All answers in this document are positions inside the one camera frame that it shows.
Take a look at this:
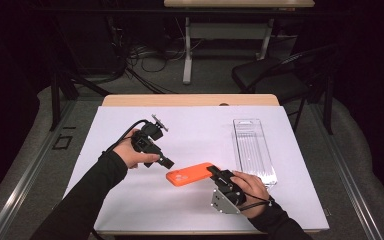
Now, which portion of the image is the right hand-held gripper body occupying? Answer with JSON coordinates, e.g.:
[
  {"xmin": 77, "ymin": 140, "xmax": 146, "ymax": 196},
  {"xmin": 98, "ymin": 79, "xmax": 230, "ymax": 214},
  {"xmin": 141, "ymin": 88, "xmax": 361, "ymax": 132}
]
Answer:
[{"xmin": 210, "ymin": 169, "xmax": 248, "ymax": 215}]

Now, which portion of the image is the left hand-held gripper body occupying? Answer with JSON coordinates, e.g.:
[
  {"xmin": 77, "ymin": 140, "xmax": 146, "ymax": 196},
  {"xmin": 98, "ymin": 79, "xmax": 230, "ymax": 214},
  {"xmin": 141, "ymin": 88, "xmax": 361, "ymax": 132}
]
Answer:
[{"xmin": 130, "ymin": 114, "xmax": 169, "ymax": 161}]

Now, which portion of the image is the orange phone case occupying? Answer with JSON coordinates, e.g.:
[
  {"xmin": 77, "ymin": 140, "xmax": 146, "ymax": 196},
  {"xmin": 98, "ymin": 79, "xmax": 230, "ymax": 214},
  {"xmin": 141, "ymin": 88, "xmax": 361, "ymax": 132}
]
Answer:
[{"xmin": 165, "ymin": 162, "xmax": 218, "ymax": 188}]

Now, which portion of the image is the clear plastic packaging tray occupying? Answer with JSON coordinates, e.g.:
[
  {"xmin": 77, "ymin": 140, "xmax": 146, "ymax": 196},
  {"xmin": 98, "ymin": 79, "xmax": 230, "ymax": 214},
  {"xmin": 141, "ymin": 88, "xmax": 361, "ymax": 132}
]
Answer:
[{"xmin": 232, "ymin": 118, "xmax": 278, "ymax": 187}]

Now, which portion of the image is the person's left hand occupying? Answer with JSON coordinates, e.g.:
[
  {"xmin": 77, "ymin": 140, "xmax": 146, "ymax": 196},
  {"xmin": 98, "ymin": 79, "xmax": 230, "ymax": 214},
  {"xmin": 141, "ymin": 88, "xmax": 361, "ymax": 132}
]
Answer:
[{"xmin": 112, "ymin": 128, "xmax": 163, "ymax": 170}]

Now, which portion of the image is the person's right hand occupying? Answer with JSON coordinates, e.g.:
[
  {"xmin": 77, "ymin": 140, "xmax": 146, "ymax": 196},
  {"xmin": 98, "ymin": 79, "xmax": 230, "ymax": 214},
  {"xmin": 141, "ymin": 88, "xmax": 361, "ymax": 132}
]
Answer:
[{"xmin": 229, "ymin": 170, "xmax": 276, "ymax": 219}]

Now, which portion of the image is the black metal stand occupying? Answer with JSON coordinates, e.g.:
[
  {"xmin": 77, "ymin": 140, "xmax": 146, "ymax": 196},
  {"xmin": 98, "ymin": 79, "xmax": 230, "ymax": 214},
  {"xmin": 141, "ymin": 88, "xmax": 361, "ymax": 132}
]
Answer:
[{"xmin": 49, "ymin": 63, "xmax": 112, "ymax": 132}]

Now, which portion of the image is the black folding chair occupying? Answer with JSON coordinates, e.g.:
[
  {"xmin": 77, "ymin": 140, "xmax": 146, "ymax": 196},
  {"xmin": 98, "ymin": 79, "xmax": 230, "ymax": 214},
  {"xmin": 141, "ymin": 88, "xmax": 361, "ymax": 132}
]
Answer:
[{"xmin": 231, "ymin": 44, "xmax": 339, "ymax": 134}]

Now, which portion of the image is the black right gripper cord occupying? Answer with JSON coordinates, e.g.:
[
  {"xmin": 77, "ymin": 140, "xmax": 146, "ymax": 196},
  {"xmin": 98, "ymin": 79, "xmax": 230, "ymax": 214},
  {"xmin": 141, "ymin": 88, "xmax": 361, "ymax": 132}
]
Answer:
[{"xmin": 238, "ymin": 196, "xmax": 275, "ymax": 213}]

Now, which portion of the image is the bundle of floor cables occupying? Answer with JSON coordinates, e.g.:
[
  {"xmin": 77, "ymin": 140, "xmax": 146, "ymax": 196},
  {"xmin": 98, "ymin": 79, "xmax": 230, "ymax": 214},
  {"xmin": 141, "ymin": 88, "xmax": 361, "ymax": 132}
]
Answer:
[{"xmin": 123, "ymin": 19, "xmax": 194, "ymax": 95}]

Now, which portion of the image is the metal floor rail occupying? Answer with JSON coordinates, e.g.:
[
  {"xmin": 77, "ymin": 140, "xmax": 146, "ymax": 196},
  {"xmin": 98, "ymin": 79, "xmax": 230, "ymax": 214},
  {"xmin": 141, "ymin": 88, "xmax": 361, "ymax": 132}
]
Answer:
[
  {"xmin": 309, "ymin": 103, "xmax": 384, "ymax": 240},
  {"xmin": 0, "ymin": 99, "xmax": 78, "ymax": 240}
]

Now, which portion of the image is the desk with white frame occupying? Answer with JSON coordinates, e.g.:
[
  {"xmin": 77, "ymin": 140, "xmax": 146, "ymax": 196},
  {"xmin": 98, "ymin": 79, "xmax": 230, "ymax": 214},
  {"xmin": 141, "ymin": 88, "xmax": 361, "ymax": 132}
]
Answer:
[{"xmin": 163, "ymin": 0, "xmax": 315, "ymax": 85}]

